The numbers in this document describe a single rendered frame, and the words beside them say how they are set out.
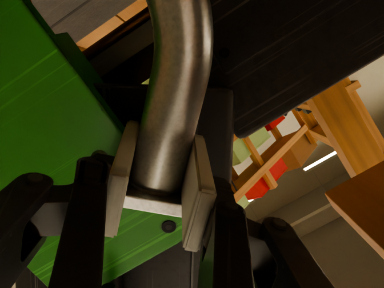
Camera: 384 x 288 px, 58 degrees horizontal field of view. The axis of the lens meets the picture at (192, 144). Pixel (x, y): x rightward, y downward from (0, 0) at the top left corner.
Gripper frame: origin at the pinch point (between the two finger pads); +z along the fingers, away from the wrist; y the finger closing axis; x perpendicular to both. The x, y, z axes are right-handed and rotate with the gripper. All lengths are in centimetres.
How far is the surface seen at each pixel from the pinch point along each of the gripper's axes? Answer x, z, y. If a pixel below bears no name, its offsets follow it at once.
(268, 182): -128, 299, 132
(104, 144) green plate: -0.7, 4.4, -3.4
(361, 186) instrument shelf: -15, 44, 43
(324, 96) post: -3, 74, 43
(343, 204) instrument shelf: -18, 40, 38
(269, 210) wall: -415, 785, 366
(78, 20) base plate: 1, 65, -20
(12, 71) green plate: 2.5, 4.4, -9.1
